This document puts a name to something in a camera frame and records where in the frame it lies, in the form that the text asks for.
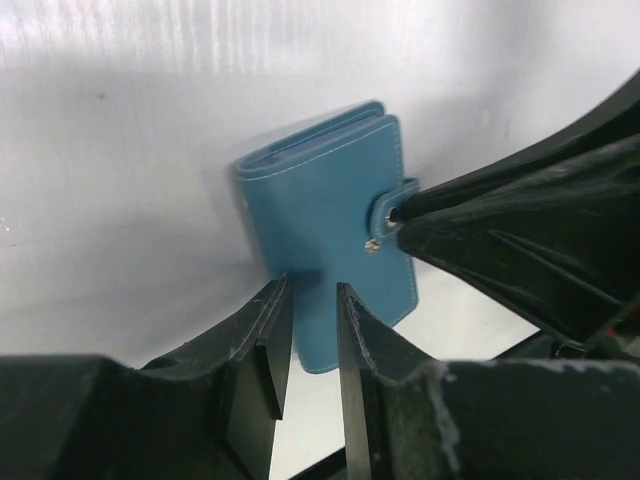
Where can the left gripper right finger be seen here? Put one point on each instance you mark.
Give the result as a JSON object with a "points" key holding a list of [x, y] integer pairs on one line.
{"points": [[475, 415]]}

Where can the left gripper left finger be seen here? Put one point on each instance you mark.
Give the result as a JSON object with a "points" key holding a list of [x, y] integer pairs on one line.
{"points": [[205, 410]]}

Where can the blue leather card holder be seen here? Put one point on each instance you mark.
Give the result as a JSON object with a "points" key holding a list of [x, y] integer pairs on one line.
{"points": [[324, 204]]}

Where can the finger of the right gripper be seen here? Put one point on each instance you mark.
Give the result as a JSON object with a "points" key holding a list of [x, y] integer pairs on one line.
{"points": [[559, 247], [616, 118]]}

